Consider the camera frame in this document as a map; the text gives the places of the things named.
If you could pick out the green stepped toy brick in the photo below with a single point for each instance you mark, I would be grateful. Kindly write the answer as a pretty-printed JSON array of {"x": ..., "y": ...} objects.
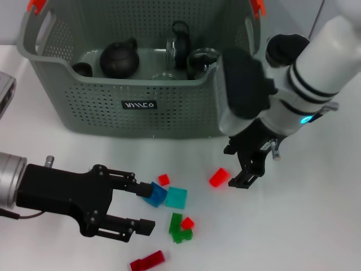
[{"x": 183, "y": 236}]

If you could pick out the cyan square toy brick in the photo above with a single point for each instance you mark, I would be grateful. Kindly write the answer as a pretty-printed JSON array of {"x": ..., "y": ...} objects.
[{"x": 176, "y": 197}]

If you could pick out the grey perforated storage bin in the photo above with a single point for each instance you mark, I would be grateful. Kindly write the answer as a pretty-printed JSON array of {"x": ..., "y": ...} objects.
[{"x": 183, "y": 113}]

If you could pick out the dark red long brick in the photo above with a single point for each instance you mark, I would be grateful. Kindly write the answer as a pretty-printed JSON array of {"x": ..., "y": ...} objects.
[{"x": 146, "y": 262}]

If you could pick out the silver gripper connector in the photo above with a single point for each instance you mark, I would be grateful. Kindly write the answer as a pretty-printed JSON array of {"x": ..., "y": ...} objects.
[
  {"x": 50, "y": 161},
  {"x": 275, "y": 149}
]

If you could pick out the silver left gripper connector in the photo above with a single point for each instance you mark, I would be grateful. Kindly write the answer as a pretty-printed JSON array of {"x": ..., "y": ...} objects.
[{"x": 50, "y": 161}]

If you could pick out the blue square toy brick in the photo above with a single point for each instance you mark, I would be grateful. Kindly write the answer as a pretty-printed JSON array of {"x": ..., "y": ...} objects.
[{"x": 158, "y": 196}]

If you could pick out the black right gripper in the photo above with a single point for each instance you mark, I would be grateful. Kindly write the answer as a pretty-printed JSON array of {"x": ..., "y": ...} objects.
[{"x": 253, "y": 146}]

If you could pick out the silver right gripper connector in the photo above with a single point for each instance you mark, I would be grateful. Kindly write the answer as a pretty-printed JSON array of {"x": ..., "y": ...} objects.
[{"x": 275, "y": 149}]

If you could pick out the dark clay teapot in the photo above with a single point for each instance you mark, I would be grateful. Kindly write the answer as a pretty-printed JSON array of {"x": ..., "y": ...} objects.
[{"x": 118, "y": 60}]

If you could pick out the large red toy brick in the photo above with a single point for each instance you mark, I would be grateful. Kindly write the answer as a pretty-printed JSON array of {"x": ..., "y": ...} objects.
[{"x": 218, "y": 177}]

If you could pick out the glass teacup black base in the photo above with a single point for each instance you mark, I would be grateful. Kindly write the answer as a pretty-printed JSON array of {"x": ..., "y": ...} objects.
[
  {"x": 164, "y": 76},
  {"x": 198, "y": 63},
  {"x": 180, "y": 45}
]

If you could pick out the green long toy brick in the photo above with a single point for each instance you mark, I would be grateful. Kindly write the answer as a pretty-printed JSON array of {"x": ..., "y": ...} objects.
[{"x": 175, "y": 221}]

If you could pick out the small red toy brick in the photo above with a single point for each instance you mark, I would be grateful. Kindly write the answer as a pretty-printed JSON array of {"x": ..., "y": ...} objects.
[
  {"x": 164, "y": 179},
  {"x": 187, "y": 223}
]

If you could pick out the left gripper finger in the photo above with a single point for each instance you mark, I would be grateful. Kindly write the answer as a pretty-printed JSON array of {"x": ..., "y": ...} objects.
[{"x": 146, "y": 226}]

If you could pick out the dark clay teacup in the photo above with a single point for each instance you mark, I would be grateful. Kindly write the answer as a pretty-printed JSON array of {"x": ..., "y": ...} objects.
[{"x": 82, "y": 70}]

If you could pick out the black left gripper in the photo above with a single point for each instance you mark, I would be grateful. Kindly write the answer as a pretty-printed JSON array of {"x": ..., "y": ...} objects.
[{"x": 62, "y": 192}]

